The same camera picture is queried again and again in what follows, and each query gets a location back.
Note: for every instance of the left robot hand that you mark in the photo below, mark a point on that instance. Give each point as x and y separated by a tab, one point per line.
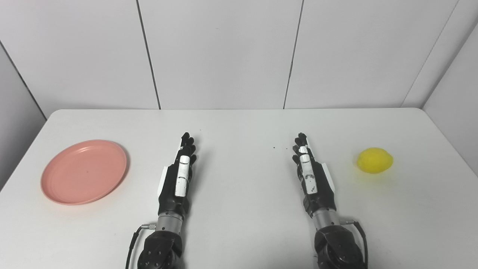
175	186

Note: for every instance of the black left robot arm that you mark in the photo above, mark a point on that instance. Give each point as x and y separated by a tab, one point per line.
161	243

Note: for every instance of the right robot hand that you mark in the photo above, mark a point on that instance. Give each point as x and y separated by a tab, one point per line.
317	186

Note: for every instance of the yellow lemon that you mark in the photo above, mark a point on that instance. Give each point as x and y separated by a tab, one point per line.
374	160

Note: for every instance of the pink plate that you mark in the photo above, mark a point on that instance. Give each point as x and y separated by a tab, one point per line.
84	172

